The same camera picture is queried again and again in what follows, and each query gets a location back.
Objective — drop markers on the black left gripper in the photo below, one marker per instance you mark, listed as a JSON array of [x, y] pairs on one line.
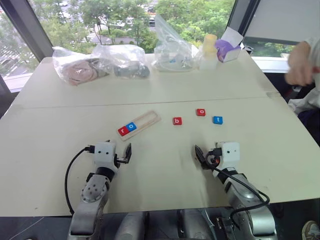
[[120, 160]]

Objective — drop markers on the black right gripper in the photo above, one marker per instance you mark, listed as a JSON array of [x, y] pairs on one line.
[[213, 158]]

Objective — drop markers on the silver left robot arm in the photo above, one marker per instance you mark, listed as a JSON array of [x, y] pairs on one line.
[[91, 192]]

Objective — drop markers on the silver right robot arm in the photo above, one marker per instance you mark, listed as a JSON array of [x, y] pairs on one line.
[[243, 197]]

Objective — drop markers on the red letter tile r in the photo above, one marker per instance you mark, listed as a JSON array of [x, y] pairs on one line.
[[123, 131]]

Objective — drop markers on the blue letter tile o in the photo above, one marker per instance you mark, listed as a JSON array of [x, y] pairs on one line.
[[131, 126]]

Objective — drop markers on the wooden letter tray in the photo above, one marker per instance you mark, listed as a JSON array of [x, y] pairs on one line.
[[147, 121]]

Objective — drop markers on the blue letter tile t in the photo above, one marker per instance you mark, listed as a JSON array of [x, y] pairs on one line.
[[218, 120]]

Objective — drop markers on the red letter tile b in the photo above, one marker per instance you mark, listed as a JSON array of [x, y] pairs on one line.
[[177, 121]]

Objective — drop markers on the red letter tile o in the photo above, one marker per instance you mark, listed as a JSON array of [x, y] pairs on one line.
[[201, 112]]

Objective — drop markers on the person's bare hand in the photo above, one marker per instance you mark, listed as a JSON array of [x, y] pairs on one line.
[[298, 65]]

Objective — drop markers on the plastic bag with dark items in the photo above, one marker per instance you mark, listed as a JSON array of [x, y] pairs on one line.
[[127, 67]]

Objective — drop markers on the plastic bag with pink items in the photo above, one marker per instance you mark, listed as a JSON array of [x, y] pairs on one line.
[[77, 68]]

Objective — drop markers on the yellow and white bottle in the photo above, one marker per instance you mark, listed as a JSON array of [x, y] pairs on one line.
[[208, 52]]

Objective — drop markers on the purple and white paper box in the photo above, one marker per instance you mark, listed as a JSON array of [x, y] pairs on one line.
[[228, 50]]

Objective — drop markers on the person's dark trousers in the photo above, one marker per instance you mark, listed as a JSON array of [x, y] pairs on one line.
[[311, 125]]

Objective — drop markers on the person's white garment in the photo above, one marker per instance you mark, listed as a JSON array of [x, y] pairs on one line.
[[306, 101]]

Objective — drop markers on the person's grey shoe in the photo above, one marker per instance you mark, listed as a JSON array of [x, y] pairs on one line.
[[311, 231]]

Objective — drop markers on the white roller blind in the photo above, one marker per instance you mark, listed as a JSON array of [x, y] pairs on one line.
[[285, 18]]

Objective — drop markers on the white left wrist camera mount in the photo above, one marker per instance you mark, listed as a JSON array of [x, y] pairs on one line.
[[105, 155]]

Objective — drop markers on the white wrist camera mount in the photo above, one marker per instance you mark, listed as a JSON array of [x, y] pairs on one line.
[[105, 155], [231, 155]]

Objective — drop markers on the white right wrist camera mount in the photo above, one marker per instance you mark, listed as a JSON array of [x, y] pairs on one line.
[[231, 155]]

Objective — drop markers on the dark window frame post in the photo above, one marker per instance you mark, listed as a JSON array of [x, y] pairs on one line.
[[27, 27], [241, 17]]

